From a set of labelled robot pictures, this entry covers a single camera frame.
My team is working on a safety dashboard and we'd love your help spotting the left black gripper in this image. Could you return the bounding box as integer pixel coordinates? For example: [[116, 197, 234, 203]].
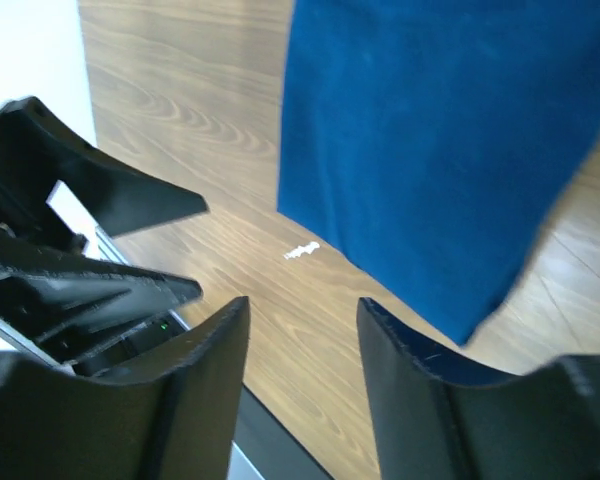
[[0, 96, 209, 344]]

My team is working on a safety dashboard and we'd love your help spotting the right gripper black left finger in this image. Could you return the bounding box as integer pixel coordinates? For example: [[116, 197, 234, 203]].
[[0, 297, 250, 479]]

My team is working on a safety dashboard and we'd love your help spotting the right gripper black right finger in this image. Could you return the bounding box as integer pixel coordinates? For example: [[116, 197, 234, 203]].
[[357, 298, 600, 479]]

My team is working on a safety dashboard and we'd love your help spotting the blue printed t shirt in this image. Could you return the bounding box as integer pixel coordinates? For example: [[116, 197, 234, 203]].
[[277, 1, 600, 345]]

